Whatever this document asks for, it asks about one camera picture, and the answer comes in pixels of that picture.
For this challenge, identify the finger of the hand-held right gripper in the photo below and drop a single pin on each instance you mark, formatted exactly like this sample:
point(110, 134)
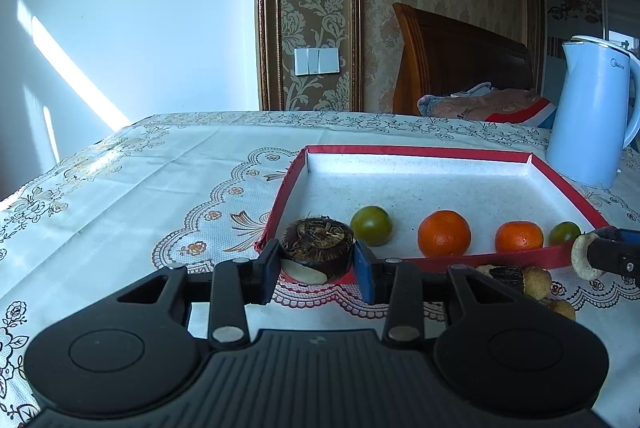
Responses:
point(612, 233)
point(615, 258)

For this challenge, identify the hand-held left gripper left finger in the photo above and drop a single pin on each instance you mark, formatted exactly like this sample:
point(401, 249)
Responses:
point(270, 273)

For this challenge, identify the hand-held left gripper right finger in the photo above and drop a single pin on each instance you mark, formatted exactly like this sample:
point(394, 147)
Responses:
point(364, 275)

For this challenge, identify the dark sugarcane piece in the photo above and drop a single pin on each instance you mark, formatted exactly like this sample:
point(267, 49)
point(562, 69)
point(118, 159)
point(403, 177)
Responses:
point(506, 278)
point(580, 258)

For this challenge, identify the dark green citrus fruit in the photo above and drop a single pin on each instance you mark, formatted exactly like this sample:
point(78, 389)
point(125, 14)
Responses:
point(565, 233)

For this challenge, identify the green tangerine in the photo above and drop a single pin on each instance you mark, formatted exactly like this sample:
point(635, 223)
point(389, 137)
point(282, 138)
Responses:
point(371, 225)

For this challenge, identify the tan longan fruit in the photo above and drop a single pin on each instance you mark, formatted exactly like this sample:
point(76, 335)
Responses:
point(562, 309)
point(537, 282)

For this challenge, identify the large orange tangerine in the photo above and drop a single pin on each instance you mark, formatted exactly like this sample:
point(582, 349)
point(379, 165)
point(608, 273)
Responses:
point(444, 234)

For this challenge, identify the small orange tangerine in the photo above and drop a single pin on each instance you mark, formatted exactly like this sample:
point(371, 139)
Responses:
point(519, 238)

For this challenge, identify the red cardboard tray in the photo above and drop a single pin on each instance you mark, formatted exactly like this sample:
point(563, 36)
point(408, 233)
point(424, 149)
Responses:
point(425, 188)

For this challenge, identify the light blue electric kettle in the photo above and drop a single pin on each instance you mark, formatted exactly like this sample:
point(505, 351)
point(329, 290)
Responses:
point(595, 108)

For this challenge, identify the white floral lace tablecloth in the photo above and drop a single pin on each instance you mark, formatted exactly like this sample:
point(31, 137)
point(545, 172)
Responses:
point(150, 178)

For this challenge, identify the pink patterned blanket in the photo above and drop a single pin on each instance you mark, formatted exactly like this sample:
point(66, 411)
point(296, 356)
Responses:
point(490, 106)

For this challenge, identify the wooden bed headboard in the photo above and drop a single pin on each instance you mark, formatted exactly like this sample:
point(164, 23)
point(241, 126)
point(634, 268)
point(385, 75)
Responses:
point(450, 58)

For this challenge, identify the white wall light switch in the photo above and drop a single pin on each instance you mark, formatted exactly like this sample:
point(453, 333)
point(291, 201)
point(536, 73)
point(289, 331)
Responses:
point(316, 60)

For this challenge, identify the ornate wooden wall panel frame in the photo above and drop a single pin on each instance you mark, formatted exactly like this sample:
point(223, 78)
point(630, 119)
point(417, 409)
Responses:
point(267, 8)

